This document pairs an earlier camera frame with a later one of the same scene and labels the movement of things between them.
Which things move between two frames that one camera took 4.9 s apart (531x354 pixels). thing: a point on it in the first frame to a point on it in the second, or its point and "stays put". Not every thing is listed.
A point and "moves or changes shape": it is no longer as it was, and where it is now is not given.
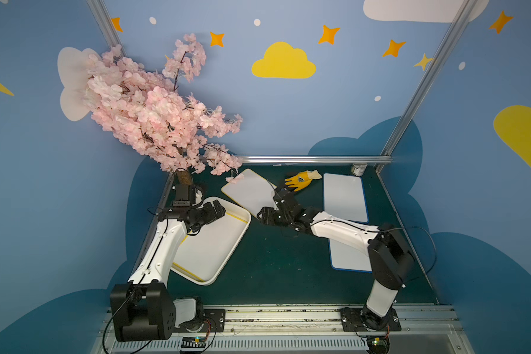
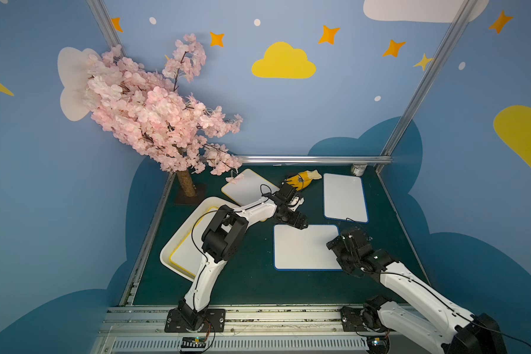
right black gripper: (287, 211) to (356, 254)
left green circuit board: (193, 342) stays put
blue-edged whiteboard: (346, 257) moves or changes shape
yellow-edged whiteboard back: (253, 193) stays put
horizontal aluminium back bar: (314, 159) stays put
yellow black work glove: (302, 179) stays put
